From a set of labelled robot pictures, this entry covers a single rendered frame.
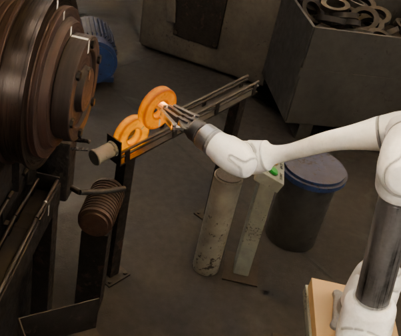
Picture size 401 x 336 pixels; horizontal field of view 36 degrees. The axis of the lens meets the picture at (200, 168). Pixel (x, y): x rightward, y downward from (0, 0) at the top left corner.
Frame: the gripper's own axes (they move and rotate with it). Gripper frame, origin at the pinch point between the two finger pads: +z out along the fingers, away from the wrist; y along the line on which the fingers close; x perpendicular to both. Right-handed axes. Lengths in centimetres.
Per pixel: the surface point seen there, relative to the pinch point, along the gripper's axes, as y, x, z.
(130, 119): -2.0, -11.5, 9.6
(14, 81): -66, 33, -12
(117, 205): -12.1, -39.4, -0.7
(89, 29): 106, -65, 154
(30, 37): -60, 41, -9
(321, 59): 167, -36, 25
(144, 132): 5.2, -18.6, 7.9
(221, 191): 30, -41, -16
